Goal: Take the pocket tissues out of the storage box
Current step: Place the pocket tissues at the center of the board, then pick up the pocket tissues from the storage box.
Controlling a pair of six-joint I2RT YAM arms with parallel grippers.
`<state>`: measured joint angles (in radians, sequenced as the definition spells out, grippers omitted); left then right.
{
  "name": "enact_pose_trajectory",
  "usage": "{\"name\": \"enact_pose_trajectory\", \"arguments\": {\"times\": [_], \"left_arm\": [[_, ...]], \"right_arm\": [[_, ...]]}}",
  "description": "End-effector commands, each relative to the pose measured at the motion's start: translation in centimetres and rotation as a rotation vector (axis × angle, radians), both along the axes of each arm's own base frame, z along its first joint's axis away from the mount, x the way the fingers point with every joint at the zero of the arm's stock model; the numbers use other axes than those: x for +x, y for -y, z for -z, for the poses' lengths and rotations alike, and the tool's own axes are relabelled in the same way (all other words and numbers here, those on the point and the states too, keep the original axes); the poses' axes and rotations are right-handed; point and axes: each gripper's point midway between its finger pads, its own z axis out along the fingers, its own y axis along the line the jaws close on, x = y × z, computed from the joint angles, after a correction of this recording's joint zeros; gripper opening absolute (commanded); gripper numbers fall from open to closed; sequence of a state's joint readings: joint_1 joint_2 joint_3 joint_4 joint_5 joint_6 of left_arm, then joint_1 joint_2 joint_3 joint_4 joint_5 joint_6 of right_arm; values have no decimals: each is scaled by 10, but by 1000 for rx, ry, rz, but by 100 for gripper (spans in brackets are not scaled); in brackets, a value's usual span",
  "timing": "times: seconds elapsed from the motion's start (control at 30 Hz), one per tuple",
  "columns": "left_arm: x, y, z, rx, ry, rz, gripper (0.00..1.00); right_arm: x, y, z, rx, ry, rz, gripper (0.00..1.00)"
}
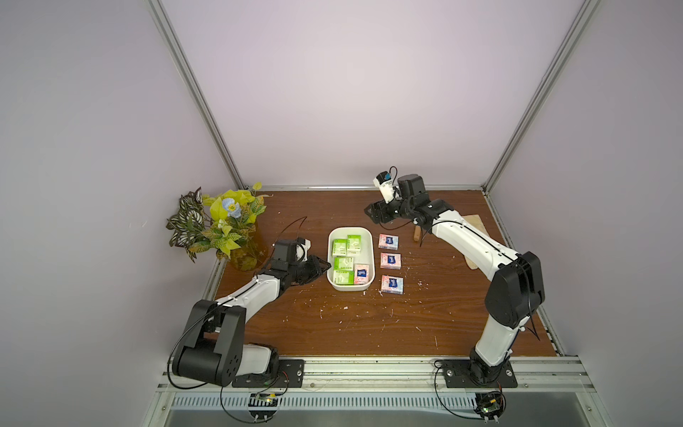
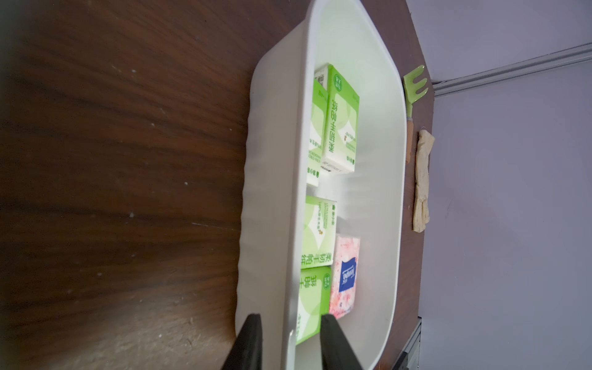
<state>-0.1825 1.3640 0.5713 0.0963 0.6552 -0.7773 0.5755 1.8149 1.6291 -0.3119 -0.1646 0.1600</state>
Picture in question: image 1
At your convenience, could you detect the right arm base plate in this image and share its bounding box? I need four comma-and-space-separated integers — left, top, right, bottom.
437, 359, 519, 389

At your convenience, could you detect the beige work glove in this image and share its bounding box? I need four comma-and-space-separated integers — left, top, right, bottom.
464, 215, 494, 272

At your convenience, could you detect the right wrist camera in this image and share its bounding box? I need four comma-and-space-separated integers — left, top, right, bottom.
373, 171, 397, 204

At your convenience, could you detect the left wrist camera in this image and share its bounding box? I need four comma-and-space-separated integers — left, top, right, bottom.
296, 238, 311, 262

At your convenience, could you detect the artificial plant in vase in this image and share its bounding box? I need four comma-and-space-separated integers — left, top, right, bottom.
165, 183, 267, 272

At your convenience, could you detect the right circuit board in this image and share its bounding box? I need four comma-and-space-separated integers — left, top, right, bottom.
474, 391, 507, 423

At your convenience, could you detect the pink tissue pack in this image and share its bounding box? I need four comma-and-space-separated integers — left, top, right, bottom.
378, 234, 399, 251
354, 263, 370, 285
381, 275, 404, 295
380, 253, 402, 270

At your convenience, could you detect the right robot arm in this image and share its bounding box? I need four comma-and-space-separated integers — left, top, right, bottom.
365, 171, 545, 386

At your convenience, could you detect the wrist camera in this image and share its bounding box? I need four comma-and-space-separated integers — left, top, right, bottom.
296, 238, 311, 262
373, 171, 397, 204

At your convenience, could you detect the white storage box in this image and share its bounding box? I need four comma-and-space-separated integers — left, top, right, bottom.
327, 227, 376, 292

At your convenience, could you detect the aluminium front rail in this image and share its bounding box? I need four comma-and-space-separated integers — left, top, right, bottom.
155, 356, 596, 394

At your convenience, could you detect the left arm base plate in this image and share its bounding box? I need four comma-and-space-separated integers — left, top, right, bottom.
231, 359, 305, 389

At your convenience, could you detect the circuit board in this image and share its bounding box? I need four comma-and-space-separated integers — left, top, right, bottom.
247, 393, 281, 423
474, 391, 507, 423

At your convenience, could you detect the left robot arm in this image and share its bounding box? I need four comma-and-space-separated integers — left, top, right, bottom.
166, 238, 331, 387

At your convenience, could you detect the green tissue pack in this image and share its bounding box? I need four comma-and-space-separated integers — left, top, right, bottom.
334, 256, 355, 270
347, 235, 362, 254
333, 270, 355, 286
332, 238, 348, 257

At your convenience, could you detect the left circuit board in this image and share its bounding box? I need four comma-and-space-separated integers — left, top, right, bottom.
247, 393, 281, 423

